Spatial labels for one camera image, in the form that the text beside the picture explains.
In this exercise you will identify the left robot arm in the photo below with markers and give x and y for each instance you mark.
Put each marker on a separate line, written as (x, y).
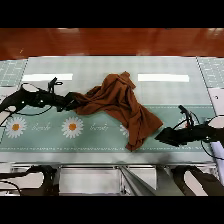
(24, 98)

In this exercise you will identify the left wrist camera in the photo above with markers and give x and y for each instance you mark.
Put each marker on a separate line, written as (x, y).
(53, 83)

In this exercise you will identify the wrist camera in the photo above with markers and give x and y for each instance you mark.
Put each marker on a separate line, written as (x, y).
(53, 83)
(186, 115)

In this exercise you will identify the brown T-shirt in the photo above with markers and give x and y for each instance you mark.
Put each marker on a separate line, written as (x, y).
(120, 103)

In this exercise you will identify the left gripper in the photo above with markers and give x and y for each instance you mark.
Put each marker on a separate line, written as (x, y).
(66, 101)

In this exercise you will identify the silver frame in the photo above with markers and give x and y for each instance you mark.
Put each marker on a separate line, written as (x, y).
(140, 186)

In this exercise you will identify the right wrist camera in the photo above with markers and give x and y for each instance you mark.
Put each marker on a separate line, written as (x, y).
(186, 115)

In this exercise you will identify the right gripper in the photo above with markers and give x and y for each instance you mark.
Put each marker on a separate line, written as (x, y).
(173, 136)

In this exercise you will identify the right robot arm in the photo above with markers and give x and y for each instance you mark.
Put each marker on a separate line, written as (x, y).
(207, 131)

